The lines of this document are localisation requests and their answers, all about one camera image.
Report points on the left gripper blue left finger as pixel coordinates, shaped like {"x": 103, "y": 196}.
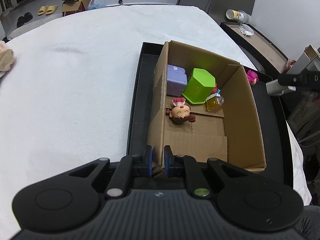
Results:
{"x": 147, "y": 161}

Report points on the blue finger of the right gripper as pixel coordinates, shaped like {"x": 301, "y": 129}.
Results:
{"x": 306, "y": 80}

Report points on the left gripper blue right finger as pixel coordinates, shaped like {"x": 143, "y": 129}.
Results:
{"x": 169, "y": 161}

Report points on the white charger plug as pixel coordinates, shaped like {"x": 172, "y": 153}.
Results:
{"x": 275, "y": 89}

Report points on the brown-haired girl figurine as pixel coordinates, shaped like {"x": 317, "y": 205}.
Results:
{"x": 180, "y": 112}

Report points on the pink dinosaur figurine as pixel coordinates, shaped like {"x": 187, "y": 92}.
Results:
{"x": 252, "y": 77}

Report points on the cardboard box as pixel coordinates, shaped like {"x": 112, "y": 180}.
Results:
{"x": 73, "y": 6}
{"x": 233, "y": 134}

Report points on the blue red figure perfume bottle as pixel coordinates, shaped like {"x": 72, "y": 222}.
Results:
{"x": 214, "y": 101}

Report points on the purple cube toy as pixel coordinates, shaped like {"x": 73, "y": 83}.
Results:
{"x": 176, "y": 80}

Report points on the green hexagonal box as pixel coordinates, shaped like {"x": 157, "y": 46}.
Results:
{"x": 199, "y": 86}

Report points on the black-framed brown board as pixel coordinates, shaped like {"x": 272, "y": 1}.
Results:
{"x": 266, "y": 57}

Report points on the white face mask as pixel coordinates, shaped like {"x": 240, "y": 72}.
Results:
{"x": 246, "y": 30}

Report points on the black tray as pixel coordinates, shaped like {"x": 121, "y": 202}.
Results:
{"x": 272, "y": 120}

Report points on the open cardboard box on floor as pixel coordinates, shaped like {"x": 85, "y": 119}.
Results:
{"x": 73, "y": 6}

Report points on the beige blanket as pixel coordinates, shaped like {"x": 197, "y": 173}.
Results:
{"x": 7, "y": 58}

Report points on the yellow slippers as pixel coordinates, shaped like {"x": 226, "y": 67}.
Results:
{"x": 47, "y": 10}

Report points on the black slippers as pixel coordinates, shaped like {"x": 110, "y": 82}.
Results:
{"x": 24, "y": 19}

